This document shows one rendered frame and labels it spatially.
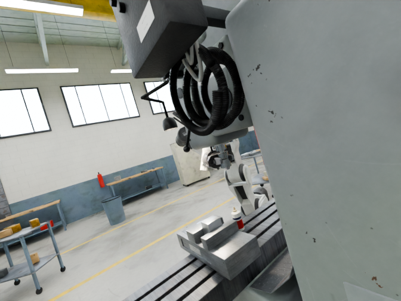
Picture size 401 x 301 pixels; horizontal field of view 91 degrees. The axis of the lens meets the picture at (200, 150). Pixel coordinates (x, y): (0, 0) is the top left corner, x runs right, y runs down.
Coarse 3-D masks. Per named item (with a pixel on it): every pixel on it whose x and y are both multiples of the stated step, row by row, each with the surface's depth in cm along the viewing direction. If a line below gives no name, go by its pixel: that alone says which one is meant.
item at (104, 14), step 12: (48, 0) 383; (60, 0) 395; (72, 0) 407; (84, 0) 420; (96, 0) 434; (108, 0) 449; (36, 12) 389; (48, 12) 397; (84, 12) 422; (96, 12) 431; (108, 12) 446
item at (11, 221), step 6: (0, 180) 573; (0, 186) 570; (0, 192) 568; (0, 198) 566; (6, 198) 575; (0, 204) 565; (6, 204) 572; (0, 210) 563; (6, 210) 570; (6, 216) 568; (6, 222) 567; (12, 222) 573; (0, 228) 558; (12, 246) 567
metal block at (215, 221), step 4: (212, 216) 78; (216, 216) 77; (204, 220) 76; (208, 220) 75; (212, 220) 74; (216, 220) 74; (220, 220) 75; (204, 224) 74; (208, 224) 72; (212, 224) 73; (216, 224) 73; (220, 224) 74; (204, 228) 75; (208, 228) 72; (212, 228) 72; (204, 232) 75; (208, 232) 73
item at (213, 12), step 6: (204, 6) 45; (210, 12) 45; (216, 12) 47; (222, 12) 48; (228, 12) 49; (210, 18) 46; (216, 18) 46; (222, 18) 47; (210, 24) 48; (216, 24) 49; (222, 24) 50
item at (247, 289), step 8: (288, 280) 64; (296, 280) 63; (248, 288) 65; (280, 288) 61; (288, 288) 61; (296, 288) 60; (240, 296) 69; (248, 296) 65; (256, 296) 62; (264, 296) 60; (272, 296) 60; (280, 296) 59; (288, 296) 58; (296, 296) 59
